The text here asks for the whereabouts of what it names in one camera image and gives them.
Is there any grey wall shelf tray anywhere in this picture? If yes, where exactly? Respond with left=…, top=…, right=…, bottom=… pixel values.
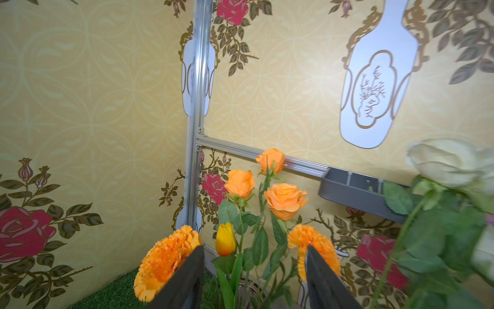
left=319, top=167, right=406, bottom=224

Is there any orange rose flower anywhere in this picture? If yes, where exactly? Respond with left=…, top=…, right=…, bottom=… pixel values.
left=220, top=170, right=258, bottom=253

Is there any green artificial grass mat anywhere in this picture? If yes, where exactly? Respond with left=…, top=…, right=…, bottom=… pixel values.
left=67, top=266, right=223, bottom=309

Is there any orange carnation flower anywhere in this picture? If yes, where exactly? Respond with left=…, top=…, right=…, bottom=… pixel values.
left=133, top=225, right=202, bottom=303

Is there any orange tulip flower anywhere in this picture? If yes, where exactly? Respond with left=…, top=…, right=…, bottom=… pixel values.
left=213, top=223, right=243, bottom=308

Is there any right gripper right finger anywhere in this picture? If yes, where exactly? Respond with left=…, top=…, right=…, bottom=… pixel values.
left=305, top=245, right=363, bottom=309

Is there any cream rose flower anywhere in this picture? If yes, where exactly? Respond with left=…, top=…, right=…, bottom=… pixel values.
left=370, top=138, right=493, bottom=308

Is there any orange marigold flower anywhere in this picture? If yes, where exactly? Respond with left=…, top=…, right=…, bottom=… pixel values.
left=288, top=225, right=341, bottom=281

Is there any purple ribbed glass vase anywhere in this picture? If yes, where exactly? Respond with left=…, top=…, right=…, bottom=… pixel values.
left=235, top=278, right=268, bottom=309

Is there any small orange flower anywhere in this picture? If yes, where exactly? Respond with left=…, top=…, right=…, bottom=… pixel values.
left=253, top=149, right=288, bottom=235
left=259, top=183, right=307, bottom=281

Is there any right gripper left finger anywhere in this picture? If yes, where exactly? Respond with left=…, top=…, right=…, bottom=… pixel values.
left=147, top=245, right=205, bottom=309

